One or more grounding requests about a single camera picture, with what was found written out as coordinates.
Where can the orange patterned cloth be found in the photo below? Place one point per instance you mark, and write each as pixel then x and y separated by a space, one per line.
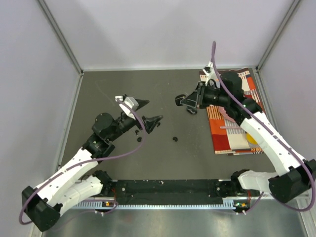
pixel 226 136

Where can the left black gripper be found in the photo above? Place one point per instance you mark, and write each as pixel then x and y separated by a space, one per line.
pixel 149 122

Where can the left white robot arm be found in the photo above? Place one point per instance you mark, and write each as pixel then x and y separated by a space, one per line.
pixel 74 172

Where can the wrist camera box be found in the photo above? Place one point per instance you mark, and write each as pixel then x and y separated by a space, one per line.
pixel 127 103
pixel 210 75

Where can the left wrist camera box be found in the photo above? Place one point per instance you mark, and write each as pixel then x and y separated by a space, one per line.
pixel 127 103

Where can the yellow translucent cup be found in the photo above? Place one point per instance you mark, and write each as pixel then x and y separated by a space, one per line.
pixel 251 140

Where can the glossy black charging case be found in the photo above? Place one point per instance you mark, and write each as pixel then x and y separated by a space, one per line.
pixel 178 99

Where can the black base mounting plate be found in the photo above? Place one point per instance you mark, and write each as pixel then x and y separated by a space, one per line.
pixel 174 192

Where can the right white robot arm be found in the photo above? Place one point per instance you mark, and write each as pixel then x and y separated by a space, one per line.
pixel 232 91

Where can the pink dotted plate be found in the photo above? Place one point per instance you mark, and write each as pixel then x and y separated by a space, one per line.
pixel 225 115

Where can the aluminium frame rail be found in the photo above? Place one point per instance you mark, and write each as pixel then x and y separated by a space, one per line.
pixel 190 207

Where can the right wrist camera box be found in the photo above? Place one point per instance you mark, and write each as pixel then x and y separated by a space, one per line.
pixel 210 75

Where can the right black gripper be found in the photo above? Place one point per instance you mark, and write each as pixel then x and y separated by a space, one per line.
pixel 198 97

